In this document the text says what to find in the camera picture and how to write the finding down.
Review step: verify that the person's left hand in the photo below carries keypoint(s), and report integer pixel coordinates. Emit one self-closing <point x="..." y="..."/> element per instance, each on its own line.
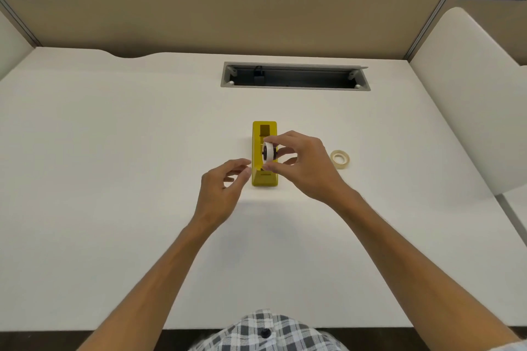
<point x="214" y="198"/>

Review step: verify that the person's right forearm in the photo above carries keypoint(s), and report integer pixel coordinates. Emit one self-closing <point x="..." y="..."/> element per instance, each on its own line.
<point x="411" y="272"/>

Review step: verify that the person's right hand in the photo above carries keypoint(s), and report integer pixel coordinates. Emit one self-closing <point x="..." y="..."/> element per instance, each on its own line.
<point x="313" y="169"/>

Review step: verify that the dark shirt button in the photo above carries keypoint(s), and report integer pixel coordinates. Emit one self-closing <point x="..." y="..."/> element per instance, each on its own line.
<point x="266" y="333"/>

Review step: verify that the yellow tape dispenser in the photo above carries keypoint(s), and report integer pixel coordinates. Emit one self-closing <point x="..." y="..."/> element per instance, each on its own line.
<point x="264" y="178"/>

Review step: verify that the tan desk partition panel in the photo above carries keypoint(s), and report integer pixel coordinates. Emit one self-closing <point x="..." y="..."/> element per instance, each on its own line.
<point x="498" y="21"/>
<point x="230" y="9"/>

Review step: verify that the cream rounded side divider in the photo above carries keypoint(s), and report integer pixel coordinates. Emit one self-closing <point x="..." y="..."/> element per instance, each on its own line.
<point x="10" y="50"/>
<point x="469" y="95"/>

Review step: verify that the white tape roll black core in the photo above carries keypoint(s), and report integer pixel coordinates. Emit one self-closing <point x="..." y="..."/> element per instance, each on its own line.
<point x="267" y="153"/>

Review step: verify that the beige tape roll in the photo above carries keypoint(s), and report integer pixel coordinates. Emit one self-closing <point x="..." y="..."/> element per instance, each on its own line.
<point x="340" y="159"/>

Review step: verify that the black plug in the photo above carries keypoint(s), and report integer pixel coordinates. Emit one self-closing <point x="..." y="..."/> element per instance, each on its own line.
<point x="259" y="76"/>

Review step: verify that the plaid shirt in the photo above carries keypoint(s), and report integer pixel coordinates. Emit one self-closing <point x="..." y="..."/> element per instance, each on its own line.
<point x="288" y="336"/>

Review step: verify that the person's left thumb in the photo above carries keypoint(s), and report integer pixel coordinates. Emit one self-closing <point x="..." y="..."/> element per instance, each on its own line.
<point x="243" y="181"/>

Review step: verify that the person's right thumb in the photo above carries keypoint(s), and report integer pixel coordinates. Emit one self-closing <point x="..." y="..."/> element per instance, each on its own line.
<point x="276" y="169"/>

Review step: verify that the person's right middle finger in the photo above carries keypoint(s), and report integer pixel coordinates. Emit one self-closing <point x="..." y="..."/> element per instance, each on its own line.
<point x="287" y="152"/>

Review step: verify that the person's left forearm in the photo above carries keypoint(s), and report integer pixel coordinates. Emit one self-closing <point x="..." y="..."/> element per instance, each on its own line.
<point x="160" y="280"/>

